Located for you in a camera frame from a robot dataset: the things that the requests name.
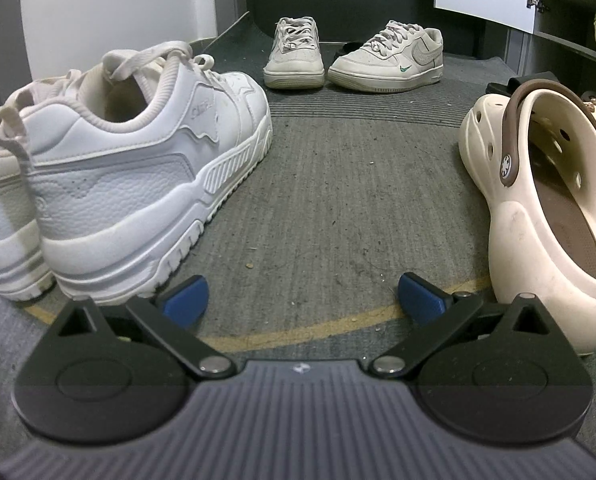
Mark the cream lace-up sneaker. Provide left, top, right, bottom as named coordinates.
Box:
left=263, top=16, right=326, bottom=90
left=327, top=20, right=445, bottom=94

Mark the white chunky sneaker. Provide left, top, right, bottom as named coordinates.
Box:
left=0, top=41, right=274, bottom=307
left=0, top=132, right=56, bottom=302

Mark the grey shoe cabinet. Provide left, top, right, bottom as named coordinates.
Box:
left=483, top=0, right=596, bottom=91

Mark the black slide sandal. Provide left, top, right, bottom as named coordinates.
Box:
left=334, top=40, right=376, bottom=57
left=487, top=76, right=531, bottom=99

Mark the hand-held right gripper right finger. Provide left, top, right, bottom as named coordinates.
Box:
left=368, top=272, right=554, bottom=380

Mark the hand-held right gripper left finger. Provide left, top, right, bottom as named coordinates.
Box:
left=53, top=276, right=237, bottom=380

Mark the grey striped door mat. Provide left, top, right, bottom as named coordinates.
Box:
left=0, top=10, right=596, bottom=361

